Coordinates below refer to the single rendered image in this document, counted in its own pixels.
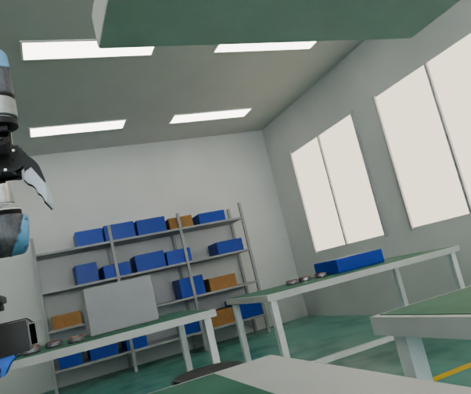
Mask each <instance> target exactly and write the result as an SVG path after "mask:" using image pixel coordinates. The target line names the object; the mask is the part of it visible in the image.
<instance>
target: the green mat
mask: <svg viewBox="0 0 471 394"><path fill-rule="evenodd" d="M150 394H274V393H272V392H268V391H265V390H263V389H259V388H256V387H253V386H251V385H247V384H244V383H242V382H239V381H235V380H232V379H230V378H226V377H223V376H220V375H218V374H209V375H207V376H204V377H201V378H197V379H194V380H191V381H187V382H185V383H182V384H179V385H175V386H172V387H170V388H167V389H162V390H160V391H157V392H153V393H150Z"/></svg>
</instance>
